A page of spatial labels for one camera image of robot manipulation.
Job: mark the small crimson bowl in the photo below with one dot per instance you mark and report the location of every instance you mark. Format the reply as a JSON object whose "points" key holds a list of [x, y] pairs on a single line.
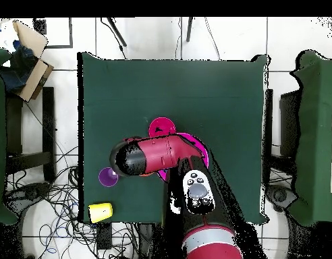
{"points": [[162, 125]]}

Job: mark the large pink bowl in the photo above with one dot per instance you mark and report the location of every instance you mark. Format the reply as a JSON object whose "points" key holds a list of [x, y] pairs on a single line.
{"points": [[201, 147]]}

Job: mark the yellow cup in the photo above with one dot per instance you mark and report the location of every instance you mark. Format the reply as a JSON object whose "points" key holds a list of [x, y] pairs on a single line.
{"points": [[100, 212]]}

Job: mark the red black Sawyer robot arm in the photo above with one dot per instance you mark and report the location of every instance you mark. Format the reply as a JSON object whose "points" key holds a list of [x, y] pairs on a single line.
{"points": [[160, 153]]}

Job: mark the dark green table cloth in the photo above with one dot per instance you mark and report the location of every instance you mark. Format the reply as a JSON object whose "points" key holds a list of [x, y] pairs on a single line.
{"points": [[168, 89]]}

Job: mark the purple cup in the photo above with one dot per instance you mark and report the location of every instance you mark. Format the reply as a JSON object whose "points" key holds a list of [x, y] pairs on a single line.
{"points": [[106, 178]]}

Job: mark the black power brick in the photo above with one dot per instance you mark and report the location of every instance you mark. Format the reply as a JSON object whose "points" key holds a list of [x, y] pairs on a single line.
{"points": [[104, 237]]}

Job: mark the black tripod leg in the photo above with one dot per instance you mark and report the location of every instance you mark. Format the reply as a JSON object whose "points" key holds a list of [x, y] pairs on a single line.
{"points": [[189, 29], [117, 32]]}

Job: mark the grey base with black knob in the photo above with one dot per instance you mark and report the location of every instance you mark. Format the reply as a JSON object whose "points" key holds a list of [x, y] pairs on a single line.
{"points": [[31, 193], [280, 195]]}

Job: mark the cardboard box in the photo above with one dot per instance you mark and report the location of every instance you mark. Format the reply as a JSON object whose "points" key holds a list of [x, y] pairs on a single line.
{"points": [[33, 78]]}

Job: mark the dark blue cloth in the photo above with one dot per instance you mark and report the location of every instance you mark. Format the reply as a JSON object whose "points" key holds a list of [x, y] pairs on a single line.
{"points": [[17, 70]]}

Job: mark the black rectangular frame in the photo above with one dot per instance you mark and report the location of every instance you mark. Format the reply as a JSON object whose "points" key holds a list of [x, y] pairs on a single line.
{"points": [[71, 35]]}

